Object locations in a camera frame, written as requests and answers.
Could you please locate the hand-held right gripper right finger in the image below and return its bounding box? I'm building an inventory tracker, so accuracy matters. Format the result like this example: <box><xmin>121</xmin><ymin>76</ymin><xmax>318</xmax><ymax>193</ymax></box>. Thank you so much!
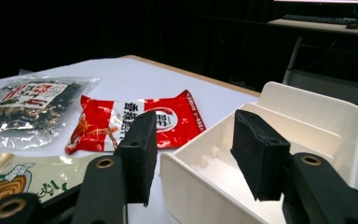
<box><xmin>230</xmin><ymin>108</ymin><xmax>358</xmax><ymax>224</ymax></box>

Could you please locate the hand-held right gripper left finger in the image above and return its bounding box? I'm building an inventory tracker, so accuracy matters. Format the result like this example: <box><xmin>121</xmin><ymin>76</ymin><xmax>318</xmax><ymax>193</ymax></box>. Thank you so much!
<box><xmin>71</xmin><ymin>110</ymin><xmax>158</xmax><ymax>224</ymax></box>

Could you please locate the red snack packet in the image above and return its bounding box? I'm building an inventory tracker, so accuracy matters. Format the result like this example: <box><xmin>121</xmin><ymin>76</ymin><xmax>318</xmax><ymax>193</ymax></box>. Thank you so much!
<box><xmin>64</xmin><ymin>90</ymin><xmax>207</xmax><ymax>156</ymax></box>

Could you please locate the white plastic box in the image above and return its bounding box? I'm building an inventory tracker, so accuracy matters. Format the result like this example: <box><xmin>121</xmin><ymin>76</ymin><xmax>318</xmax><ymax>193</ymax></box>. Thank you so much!
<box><xmin>158</xmin><ymin>81</ymin><xmax>358</xmax><ymax>224</ymax></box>

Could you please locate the beige and green snack packet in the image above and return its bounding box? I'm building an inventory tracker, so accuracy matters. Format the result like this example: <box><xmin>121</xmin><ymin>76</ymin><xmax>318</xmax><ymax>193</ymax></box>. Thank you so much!
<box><xmin>0</xmin><ymin>152</ymin><xmax>107</xmax><ymax>216</ymax></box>

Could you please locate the clear packet of dark snacks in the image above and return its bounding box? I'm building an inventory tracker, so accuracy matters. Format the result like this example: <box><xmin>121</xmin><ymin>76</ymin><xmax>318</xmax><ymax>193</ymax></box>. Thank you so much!
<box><xmin>0</xmin><ymin>69</ymin><xmax>102</xmax><ymax>150</ymax></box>

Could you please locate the wooden desk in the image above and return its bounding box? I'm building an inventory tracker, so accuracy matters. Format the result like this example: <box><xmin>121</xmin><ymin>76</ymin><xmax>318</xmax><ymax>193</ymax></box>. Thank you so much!
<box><xmin>267</xmin><ymin>18</ymin><xmax>358</xmax><ymax>37</ymax></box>

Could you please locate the black keyboard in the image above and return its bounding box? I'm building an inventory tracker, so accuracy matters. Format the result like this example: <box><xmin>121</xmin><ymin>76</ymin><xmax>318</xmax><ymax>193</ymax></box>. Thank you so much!
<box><xmin>281</xmin><ymin>13</ymin><xmax>356</xmax><ymax>26</ymax></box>

